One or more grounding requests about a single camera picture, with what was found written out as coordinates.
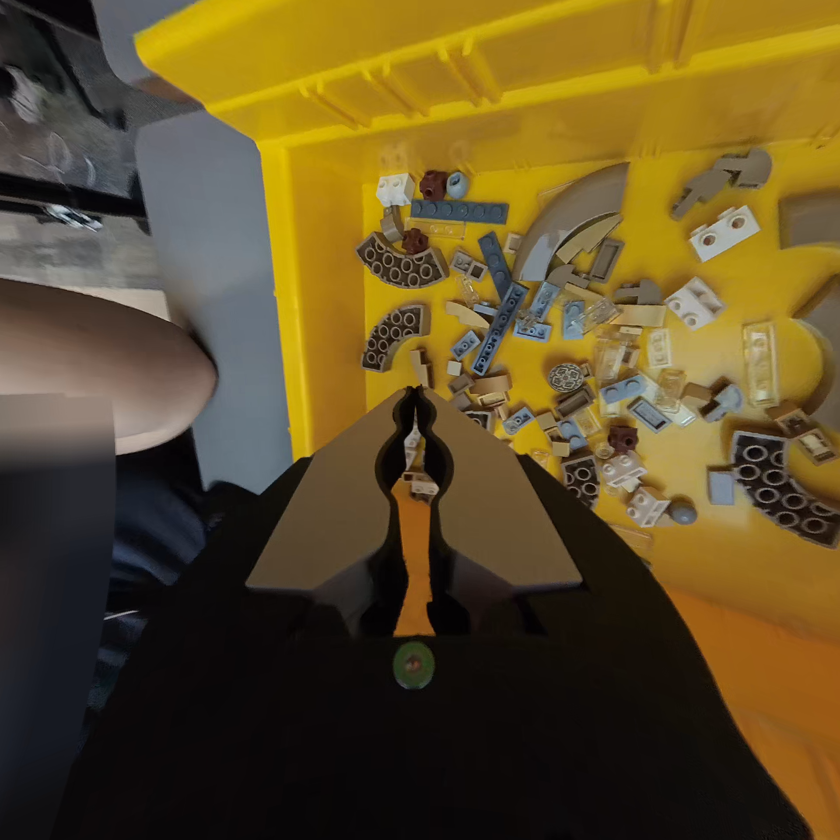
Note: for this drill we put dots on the yellow plastic bin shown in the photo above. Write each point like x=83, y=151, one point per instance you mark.
x=315, y=341

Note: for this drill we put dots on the person's left forearm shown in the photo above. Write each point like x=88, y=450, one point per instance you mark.
x=98, y=367

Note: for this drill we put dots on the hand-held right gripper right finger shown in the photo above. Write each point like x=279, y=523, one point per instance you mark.
x=505, y=525

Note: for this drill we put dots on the pile of lego pieces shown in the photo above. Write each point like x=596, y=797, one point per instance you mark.
x=577, y=341

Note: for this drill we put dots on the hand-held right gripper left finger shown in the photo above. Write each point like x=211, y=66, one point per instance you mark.
x=315, y=525

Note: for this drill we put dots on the person's dark blue clothing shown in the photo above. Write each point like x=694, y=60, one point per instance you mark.
x=164, y=525

